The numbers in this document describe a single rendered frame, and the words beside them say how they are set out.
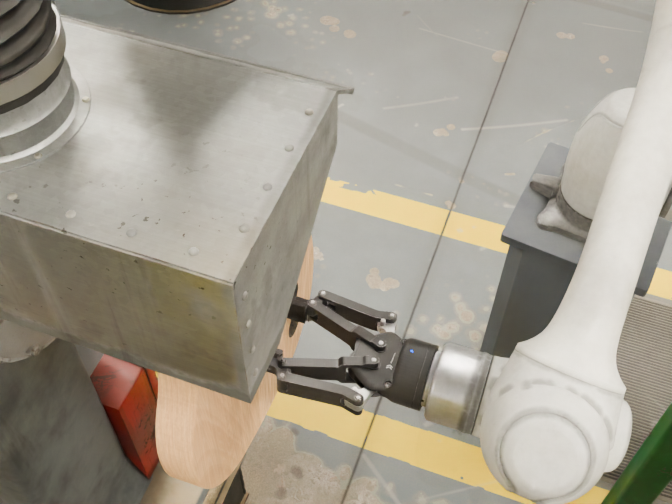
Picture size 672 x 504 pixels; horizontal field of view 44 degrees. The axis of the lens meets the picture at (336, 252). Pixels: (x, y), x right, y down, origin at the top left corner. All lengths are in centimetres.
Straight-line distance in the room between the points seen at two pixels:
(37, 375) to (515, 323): 98
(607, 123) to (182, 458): 89
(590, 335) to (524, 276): 91
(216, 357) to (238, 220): 10
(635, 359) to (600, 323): 158
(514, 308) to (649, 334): 71
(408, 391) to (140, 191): 48
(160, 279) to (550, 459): 36
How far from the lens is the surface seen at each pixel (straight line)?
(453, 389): 89
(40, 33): 52
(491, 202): 257
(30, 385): 125
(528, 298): 171
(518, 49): 312
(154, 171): 53
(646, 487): 154
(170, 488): 176
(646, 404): 228
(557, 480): 71
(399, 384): 91
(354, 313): 98
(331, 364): 93
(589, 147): 148
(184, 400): 87
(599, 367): 76
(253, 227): 49
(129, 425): 155
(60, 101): 56
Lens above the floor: 190
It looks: 52 degrees down
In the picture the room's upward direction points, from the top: 1 degrees clockwise
